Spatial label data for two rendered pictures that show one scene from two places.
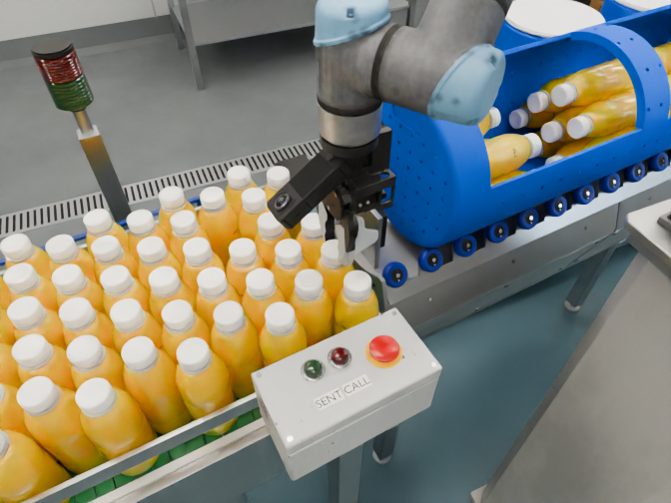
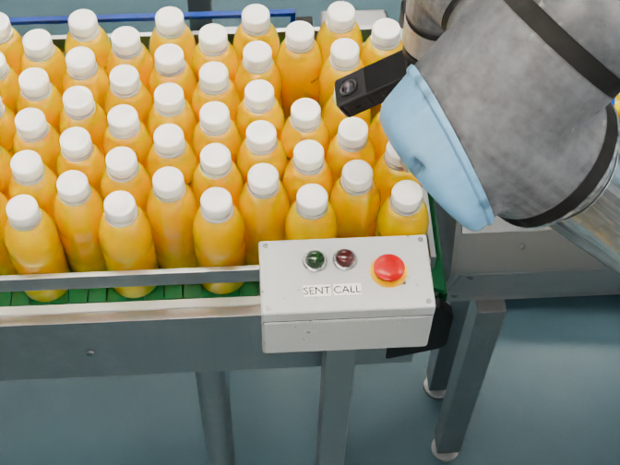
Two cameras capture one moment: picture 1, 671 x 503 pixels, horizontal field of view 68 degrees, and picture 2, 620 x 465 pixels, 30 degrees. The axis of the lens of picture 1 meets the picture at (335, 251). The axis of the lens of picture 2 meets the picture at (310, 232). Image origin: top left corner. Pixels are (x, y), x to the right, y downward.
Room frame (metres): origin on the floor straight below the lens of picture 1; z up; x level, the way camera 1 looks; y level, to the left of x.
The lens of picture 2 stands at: (-0.36, -0.25, 2.25)
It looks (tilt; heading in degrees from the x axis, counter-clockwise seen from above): 57 degrees down; 23
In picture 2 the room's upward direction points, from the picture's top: 2 degrees clockwise
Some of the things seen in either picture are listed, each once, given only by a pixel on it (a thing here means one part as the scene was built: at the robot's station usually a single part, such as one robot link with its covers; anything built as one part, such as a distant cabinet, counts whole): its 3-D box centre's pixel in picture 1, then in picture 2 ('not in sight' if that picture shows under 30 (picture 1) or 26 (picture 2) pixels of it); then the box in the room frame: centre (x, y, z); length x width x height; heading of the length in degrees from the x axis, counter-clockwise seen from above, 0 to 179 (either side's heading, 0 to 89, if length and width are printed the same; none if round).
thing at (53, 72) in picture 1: (58, 63); not in sight; (0.78, 0.45, 1.23); 0.06 x 0.06 x 0.04
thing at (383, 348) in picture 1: (383, 349); (388, 268); (0.32, -0.06, 1.11); 0.04 x 0.04 x 0.01
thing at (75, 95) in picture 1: (69, 88); not in sight; (0.78, 0.45, 1.18); 0.06 x 0.06 x 0.05
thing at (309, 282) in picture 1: (309, 282); (357, 175); (0.45, 0.04, 1.07); 0.04 x 0.04 x 0.02
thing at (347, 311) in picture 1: (355, 321); (400, 234); (0.44, -0.03, 0.98); 0.07 x 0.07 x 0.17
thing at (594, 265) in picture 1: (601, 253); not in sight; (1.21, -0.95, 0.31); 0.06 x 0.06 x 0.63; 28
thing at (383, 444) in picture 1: (389, 411); (464, 383); (0.62, -0.15, 0.31); 0.06 x 0.06 x 0.63; 28
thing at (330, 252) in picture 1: (334, 251); (400, 151); (0.50, 0.00, 1.07); 0.04 x 0.04 x 0.02
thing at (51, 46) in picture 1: (70, 91); not in sight; (0.78, 0.45, 1.18); 0.06 x 0.06 x 0.16
